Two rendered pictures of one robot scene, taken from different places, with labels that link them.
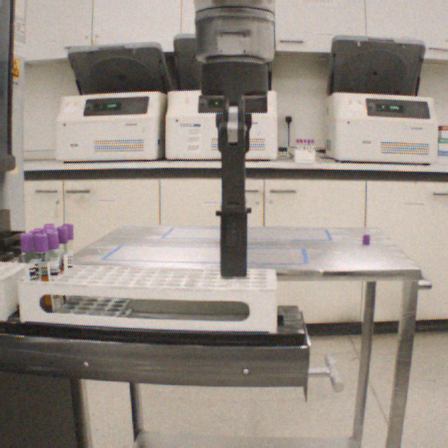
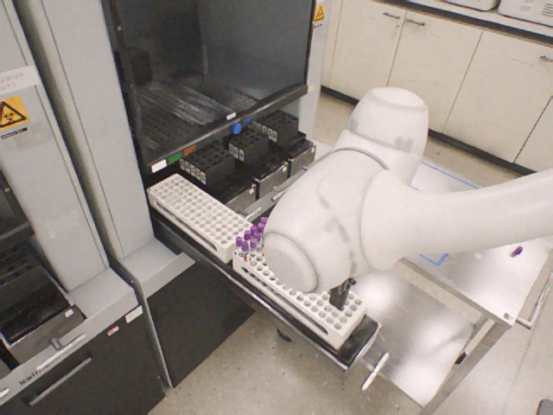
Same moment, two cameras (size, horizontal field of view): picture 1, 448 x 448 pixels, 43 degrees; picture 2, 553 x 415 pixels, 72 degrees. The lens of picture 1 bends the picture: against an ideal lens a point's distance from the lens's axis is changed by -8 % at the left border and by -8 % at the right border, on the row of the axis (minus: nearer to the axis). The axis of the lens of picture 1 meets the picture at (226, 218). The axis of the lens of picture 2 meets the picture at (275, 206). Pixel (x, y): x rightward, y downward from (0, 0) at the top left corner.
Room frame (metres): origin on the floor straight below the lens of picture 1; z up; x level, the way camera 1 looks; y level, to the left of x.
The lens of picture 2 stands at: (0.23, -0.15, 1.52)
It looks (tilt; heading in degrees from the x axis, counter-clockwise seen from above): 42 degrees down; 35
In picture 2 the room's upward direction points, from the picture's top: 4 degrees clockwise
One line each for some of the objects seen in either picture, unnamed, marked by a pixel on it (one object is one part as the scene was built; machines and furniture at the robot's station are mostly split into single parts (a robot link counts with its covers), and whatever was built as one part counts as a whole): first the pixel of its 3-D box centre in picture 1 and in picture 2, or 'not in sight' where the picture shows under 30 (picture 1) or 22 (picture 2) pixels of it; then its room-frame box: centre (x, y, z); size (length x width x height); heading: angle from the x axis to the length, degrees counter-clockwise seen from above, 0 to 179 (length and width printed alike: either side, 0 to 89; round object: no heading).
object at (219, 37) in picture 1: (234, 40); not in sight; (0.67, -0.01, 1.13); 0.09 x 0.09 x 0.06
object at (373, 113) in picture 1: (377, 100); not in sight; (3.23, -0.84, 1.25); 0.62 x 0.56 x 0.69; 177
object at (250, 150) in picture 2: not in sight; (254, 149); (1.00, 0.49, 0.85); 0.12 x 0.02 x 0.06; 177
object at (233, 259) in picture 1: (233, 245); (338, 295); (0.67, -0.01, 0.90); 0.03 x 0.01 x 0.07; 87
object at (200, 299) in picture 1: (147, 302); (295, 285); (0.68, 0.09, 0.83); 0.30 x 0.10 x 0.06; 87
